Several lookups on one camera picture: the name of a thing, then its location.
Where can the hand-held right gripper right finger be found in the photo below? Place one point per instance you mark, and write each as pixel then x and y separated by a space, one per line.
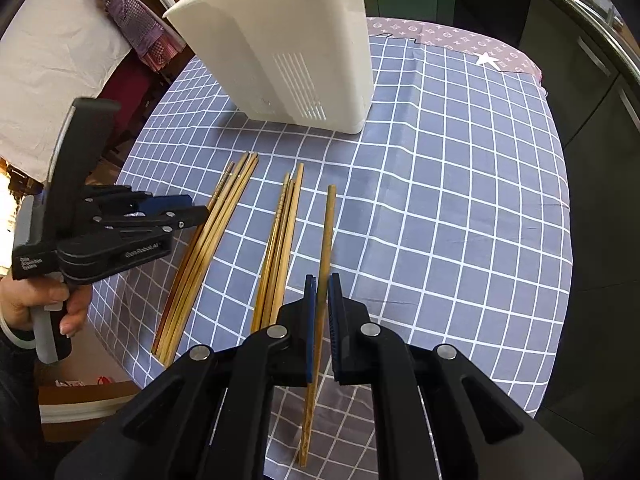
pixel 335 330

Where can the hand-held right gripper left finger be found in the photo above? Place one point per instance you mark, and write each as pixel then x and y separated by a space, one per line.
pixel 311 330

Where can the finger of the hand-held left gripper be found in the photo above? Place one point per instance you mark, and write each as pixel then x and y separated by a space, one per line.
pixel 165 203
pixel 185 217

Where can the pile of brown wooden chopsticks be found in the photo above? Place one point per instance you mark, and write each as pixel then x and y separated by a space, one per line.
pixel 210 240

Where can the light wooden chopstick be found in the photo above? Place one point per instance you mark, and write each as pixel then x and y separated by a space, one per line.
pixel 327 240

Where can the white plastic utensil holder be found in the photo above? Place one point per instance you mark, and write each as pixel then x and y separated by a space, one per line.
pixel 280 35

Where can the person's left forearm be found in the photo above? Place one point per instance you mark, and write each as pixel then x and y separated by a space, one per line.
pixel 20 400

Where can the person's left hand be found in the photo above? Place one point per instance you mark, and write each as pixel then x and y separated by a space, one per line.
pixel 75 310

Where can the dark red cloth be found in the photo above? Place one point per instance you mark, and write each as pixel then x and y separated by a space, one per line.
pixel 135 90

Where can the white sheet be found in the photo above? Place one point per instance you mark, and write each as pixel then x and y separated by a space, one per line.
pixel 50 60

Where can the blue checkered tablecloth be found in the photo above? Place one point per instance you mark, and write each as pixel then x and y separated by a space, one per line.
pixel 425 235

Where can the purple plaid cloth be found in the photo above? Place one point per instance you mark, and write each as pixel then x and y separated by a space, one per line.
pixel 130 20

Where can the brown cardboard box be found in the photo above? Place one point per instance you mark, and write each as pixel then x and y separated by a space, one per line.
pixel 75 392

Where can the pink patterned cloth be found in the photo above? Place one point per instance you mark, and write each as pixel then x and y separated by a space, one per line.
pixel 450 42

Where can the dark kitchen countertop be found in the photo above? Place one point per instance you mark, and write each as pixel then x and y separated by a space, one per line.
pixel 600 25

